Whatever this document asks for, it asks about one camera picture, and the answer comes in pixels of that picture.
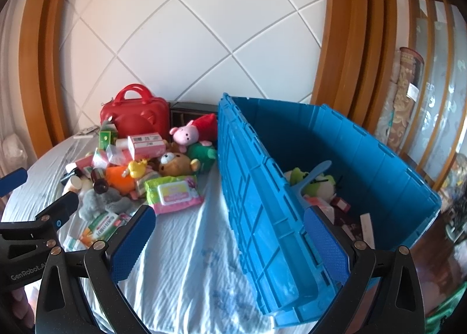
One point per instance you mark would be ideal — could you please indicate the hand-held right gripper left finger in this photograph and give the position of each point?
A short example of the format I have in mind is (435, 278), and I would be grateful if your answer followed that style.
(133, 242)

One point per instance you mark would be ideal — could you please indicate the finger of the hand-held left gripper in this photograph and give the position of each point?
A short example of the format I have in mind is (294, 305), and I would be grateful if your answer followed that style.
(60, 210)
(12, 180)

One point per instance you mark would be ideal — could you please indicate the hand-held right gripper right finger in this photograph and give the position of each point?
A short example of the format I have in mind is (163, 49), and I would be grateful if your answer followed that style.
(326, 242)

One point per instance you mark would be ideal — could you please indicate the orange plush toy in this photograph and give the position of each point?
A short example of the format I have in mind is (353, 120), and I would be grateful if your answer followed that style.
(116, 179)

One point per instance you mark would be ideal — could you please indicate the green pink wet wipes pack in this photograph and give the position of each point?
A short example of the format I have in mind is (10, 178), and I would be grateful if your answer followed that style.
(175, 193)

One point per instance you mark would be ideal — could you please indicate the yellow duck toy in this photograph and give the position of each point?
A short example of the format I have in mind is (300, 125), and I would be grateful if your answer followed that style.
(137, 169)

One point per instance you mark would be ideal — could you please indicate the blue plastic crate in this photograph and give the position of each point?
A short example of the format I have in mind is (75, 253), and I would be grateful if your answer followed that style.
(255, 191)

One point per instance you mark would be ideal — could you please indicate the person's left hand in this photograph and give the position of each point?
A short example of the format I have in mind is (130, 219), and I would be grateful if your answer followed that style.
(17, 301)

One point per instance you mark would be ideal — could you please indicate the white plastic bottle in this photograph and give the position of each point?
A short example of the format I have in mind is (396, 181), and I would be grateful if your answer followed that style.
(74, 183)

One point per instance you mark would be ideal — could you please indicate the white plastic bag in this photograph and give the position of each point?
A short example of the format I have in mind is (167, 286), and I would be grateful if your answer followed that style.
(12, 148)

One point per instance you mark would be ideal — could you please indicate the green white medicine box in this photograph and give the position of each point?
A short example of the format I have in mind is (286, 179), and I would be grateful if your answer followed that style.
(104, 224)

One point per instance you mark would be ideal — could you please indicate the orange white medicine box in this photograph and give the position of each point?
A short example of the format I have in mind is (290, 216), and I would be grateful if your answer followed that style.
(81, 240)

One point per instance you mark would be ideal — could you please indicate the grey plush toy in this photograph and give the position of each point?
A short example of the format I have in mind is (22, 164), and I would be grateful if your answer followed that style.
(98, 202)

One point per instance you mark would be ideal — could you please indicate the red white small box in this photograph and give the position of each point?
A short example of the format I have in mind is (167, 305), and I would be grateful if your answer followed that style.
(341, 203)

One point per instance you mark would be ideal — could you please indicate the white long box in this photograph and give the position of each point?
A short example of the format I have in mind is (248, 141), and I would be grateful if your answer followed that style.
(366, 228)

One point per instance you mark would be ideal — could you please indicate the brown glass bottle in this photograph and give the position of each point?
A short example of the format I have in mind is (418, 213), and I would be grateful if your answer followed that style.
(99, 179)

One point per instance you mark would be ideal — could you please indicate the red soft pack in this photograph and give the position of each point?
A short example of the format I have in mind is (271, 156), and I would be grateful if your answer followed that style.
(83, 162)

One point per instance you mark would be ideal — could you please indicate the green frog plush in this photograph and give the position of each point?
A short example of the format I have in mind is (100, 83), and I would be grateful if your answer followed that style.
(323, 184)

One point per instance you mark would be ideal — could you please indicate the pink teal sanitary pad pack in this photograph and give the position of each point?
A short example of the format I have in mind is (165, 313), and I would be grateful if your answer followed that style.
(99, 159)

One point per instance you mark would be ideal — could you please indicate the blue plastic spatula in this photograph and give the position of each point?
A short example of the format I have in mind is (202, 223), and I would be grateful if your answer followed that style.
(310, 179)

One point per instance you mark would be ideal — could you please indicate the grey remote control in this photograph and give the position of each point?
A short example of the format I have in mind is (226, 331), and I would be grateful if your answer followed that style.
(85, 132)

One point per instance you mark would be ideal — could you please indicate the green cardboard box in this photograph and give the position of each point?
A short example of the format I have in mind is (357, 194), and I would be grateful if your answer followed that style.
(105, 138)

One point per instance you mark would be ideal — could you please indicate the brown bear plush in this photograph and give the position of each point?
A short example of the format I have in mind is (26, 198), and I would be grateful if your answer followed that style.
(177, 164)

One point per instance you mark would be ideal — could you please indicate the white paper roll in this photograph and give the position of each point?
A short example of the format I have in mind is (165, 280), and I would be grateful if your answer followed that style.
(122, 143)

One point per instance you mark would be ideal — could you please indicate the green plush toy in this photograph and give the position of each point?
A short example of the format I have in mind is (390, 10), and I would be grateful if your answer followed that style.
(202, 153)

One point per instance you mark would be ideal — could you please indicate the pink pig plush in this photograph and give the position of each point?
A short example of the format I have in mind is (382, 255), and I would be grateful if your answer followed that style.
(186, 133)

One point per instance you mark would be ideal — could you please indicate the green plastic bag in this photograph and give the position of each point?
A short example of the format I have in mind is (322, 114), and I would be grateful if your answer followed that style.
(441, 319)

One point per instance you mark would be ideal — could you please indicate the black box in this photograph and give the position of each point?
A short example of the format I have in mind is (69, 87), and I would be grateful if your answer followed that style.
(186, 115)

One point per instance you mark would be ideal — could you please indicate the rolled patterned carpet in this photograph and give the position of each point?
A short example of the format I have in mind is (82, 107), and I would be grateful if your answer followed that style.
(401, 93)

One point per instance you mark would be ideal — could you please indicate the wooden screen with frosted glass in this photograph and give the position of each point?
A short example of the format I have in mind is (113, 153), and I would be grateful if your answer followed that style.
(437, 82)

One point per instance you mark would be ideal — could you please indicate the curved wooden door frame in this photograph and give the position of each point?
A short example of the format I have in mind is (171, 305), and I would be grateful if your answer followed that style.
(350, 27)

